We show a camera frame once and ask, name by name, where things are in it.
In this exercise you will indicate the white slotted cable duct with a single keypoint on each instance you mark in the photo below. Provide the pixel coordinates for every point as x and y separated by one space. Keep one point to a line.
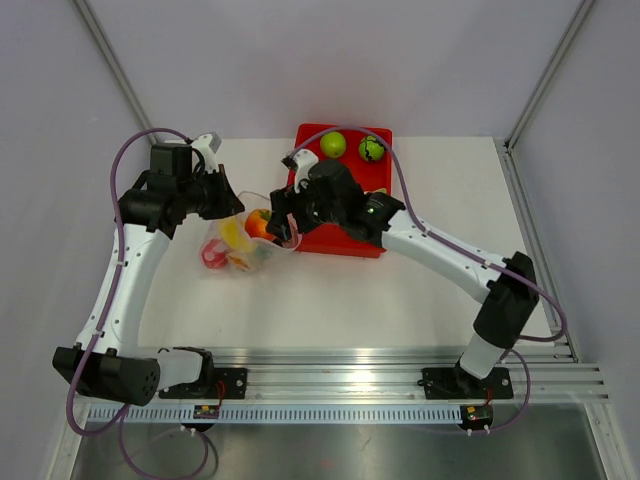
301 414

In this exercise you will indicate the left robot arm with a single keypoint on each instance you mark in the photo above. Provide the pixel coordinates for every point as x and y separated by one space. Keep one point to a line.
106 360

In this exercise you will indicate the yellow toy mango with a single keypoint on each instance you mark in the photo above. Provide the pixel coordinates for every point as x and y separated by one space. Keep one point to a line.
233 234

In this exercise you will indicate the green toy apple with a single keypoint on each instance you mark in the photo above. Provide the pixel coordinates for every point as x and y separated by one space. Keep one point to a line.
333 144

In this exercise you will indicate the left circuit board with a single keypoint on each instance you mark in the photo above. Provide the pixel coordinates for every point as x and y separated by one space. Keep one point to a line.
206 412

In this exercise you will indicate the red toy apple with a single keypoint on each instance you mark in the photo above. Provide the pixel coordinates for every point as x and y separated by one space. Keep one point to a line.
214 254

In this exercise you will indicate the right aluminium frame post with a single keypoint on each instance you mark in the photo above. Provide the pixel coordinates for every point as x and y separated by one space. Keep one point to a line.
551 69

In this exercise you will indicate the toy watermelon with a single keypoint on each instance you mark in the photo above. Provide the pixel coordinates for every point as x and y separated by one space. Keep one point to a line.
370 149

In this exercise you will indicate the aluminium frame post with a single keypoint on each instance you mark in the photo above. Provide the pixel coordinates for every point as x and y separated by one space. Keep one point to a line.
100 39
551 69

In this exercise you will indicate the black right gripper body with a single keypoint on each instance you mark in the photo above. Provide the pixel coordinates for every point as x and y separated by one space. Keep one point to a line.
307 207

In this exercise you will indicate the clear zip top bag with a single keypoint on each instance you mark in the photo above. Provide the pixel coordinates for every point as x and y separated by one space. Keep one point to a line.
251 201

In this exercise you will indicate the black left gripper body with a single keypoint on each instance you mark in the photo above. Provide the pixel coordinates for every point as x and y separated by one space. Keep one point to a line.
206 193

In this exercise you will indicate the circuit board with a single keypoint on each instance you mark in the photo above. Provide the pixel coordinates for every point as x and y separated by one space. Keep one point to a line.
476 418
206 412

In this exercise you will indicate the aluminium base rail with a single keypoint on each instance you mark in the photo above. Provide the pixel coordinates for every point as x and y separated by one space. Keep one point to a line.
389 375

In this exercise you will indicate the red plastic tray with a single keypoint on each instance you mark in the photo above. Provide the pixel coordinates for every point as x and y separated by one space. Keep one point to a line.
330 239

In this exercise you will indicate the toy pineapple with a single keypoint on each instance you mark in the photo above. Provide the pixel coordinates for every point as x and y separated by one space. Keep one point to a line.
251 261

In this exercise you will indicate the right side aluminium rail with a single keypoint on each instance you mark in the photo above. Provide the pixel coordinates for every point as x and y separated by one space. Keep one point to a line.
530 232

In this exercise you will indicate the red toy tomato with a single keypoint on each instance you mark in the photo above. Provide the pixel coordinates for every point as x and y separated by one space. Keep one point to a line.
256 224

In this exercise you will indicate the right circuit board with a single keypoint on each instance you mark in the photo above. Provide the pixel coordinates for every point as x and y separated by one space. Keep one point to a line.
476 418

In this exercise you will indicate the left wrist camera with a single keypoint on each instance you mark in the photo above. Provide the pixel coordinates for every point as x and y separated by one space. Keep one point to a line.
207 144

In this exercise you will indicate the left aluminium frame post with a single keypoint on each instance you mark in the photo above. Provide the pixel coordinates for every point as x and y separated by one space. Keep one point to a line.
100 39

